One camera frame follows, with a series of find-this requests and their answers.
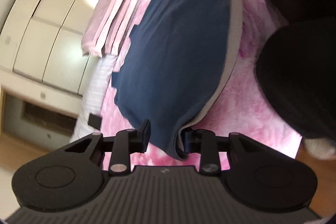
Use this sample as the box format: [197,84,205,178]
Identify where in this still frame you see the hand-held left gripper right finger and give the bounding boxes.
[180,127,296,175]

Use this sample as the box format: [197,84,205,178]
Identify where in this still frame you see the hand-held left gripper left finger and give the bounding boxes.
[62,119,151,176]

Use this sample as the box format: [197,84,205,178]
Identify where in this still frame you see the blue sweatshirt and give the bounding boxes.
[112,0,243,161]

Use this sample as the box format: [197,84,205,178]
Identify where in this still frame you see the black phone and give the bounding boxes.
[88,114,101,128]

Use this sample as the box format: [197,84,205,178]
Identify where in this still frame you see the pink floral blanket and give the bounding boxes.
[101,0,302,170]

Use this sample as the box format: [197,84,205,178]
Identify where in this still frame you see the lilac striped quilt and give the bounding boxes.
[70,55,116,146]

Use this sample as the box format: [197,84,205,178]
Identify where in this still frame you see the white soft object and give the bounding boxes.
[303,136,336,159]

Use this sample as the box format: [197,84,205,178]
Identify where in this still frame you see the person's dark clothing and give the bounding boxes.
[256,0,336,140]

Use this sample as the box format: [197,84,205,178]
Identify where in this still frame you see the folded pink blanket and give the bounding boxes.
[80,0,189,58]

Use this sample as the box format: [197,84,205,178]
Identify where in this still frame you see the white wardrobe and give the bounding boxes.
[0,0,101,96]

